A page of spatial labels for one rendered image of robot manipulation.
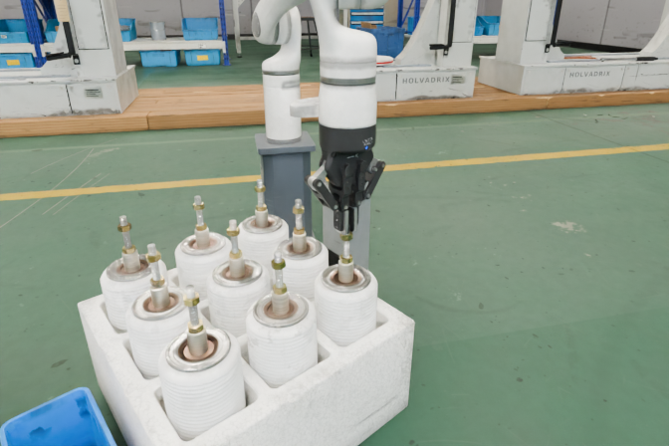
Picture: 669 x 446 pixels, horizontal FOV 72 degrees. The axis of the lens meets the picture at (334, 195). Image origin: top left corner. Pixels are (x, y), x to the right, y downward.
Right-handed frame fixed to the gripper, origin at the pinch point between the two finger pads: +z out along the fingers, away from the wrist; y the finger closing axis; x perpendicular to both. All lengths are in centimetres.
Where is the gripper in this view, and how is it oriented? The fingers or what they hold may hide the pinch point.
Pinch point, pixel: (345, 219)
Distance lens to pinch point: 65.0
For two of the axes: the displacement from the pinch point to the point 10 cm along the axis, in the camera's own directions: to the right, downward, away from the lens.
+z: 0.0, 9.2, 3.9
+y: 7.7, -2.5, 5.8
